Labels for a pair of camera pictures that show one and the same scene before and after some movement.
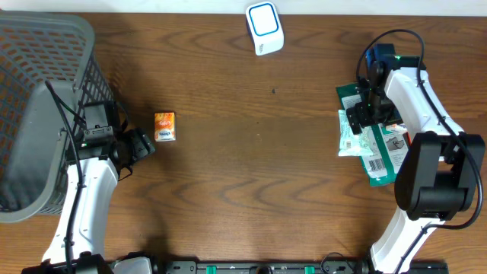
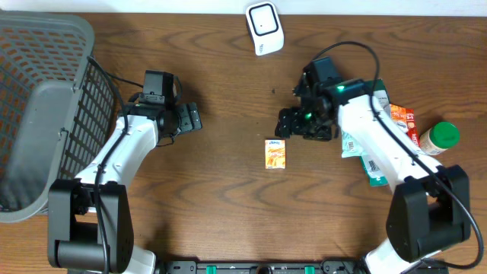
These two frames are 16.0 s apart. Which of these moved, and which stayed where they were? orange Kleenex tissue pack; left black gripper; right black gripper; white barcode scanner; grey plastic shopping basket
Moved: right black gripper; left black gripper; orange Kleenex tissue pack
Stayed: grey plastic shopping basket; white barcode scanner
